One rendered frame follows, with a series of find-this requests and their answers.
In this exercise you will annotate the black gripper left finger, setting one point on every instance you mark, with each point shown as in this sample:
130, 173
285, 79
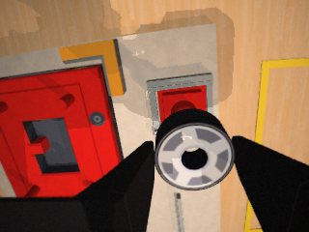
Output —
119, 201

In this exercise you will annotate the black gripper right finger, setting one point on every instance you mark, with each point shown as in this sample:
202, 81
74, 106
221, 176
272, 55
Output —
277, 186

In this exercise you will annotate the black wheel with grey hub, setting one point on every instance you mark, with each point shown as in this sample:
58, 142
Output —
196, 170

